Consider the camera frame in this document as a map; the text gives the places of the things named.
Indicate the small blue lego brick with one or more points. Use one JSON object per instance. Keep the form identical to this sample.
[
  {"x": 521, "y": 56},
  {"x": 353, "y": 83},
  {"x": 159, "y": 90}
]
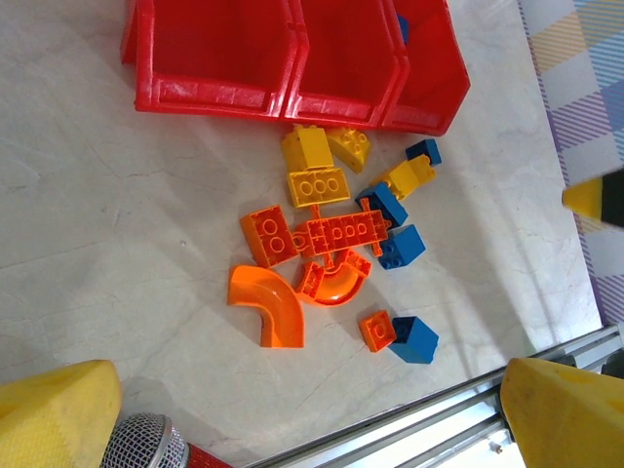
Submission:
[{"x": 425, "y": 152}]

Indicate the orange curved lego piece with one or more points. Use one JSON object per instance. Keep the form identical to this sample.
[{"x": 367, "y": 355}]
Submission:
[
  {"x": 336, "y": 287},
  {"x": 273, "y": 302}
]

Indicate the long aluminium frame rail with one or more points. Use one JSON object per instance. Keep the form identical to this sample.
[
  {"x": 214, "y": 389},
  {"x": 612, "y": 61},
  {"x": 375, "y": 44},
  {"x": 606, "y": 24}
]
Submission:
[{"x": 439, "y": 424}]

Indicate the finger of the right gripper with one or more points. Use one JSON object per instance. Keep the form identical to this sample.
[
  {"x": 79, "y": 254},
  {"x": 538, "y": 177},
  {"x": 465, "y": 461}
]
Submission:
[{"x": 592, "y": 197}]

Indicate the tall yellow lego brick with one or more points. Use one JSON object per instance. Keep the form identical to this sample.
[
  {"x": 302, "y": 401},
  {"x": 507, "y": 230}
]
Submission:
[{"x": 312, "y": 148}]

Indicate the orange square lego brick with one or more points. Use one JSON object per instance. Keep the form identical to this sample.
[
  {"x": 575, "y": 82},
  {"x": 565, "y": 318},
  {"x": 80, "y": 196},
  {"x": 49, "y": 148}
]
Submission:
[{"x": 270, "y": 236}]

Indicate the orange long lego chassis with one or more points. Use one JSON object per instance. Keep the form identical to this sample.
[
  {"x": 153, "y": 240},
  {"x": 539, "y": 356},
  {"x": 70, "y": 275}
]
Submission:
[{"x": 341, "y": 231}]

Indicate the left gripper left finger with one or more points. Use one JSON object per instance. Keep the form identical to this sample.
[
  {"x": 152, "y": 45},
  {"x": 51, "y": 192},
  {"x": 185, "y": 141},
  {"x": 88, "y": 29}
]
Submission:
[{"x": 53, "y": 419}]

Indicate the red plastic bin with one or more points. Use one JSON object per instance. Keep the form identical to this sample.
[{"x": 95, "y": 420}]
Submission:
[
  {"x": 434, "y": 63},
  {"x": 214, "y": 44},
  {"x": 341, "y": 44}
]

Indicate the red microphone silver mesh head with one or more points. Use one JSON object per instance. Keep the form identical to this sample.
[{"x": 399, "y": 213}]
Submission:
[{"x": 141, "y": 439}]

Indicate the yellow long lego brick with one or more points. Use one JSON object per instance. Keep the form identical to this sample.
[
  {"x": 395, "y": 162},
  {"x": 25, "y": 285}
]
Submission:
[{"x": 319, "y": 187}]

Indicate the yellow curved lego brick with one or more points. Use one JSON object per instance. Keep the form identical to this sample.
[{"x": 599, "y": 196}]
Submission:
[{"x": 351, "y": 148}]

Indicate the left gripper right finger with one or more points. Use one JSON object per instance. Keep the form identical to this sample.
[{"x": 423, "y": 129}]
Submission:
[{"x": 570, "y": 419}]

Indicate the small orange lego brick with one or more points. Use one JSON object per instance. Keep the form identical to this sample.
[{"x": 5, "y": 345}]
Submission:
[{"x": 378, "y": 330}]

